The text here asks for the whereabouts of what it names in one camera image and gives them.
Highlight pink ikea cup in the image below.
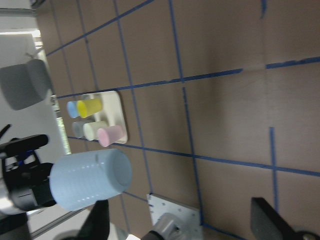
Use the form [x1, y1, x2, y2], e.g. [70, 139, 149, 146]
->
[97, 125, 125, 147]

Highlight light blue ikea cup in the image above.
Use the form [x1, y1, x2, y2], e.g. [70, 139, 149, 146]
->
[49, 149, 133, 211]

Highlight cream plastic tray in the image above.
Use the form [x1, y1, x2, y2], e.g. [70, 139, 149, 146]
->
[81, 90, 128, 144]

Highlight yellow ikea cup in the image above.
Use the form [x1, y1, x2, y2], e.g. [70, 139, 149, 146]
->
[76, 98, 103, 118]

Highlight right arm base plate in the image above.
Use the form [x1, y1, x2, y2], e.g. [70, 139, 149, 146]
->
[142, 193, 204, 240]

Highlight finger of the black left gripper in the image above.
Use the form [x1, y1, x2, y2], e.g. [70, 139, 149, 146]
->
[4, 134, 49, 155]

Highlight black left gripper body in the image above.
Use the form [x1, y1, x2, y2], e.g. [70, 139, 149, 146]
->
[0, 151, 57, 212]

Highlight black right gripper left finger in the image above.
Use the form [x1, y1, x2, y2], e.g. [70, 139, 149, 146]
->
[76, 200, 110, 240]

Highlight blue ikea cup on tray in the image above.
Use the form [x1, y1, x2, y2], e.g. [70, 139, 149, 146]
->
[66, 101, 79, 119]

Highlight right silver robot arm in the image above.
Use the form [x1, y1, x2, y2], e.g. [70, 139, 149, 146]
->
[75, 197, 304, 240]

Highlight white ikea cup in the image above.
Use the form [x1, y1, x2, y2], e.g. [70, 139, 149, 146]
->
[83, 121, 108, 141]

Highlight grey ikea cup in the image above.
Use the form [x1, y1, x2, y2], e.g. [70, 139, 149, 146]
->
[72, 121, 85, 139]

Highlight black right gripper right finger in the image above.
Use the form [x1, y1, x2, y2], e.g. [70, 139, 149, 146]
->
[250, 197, 302, 240]

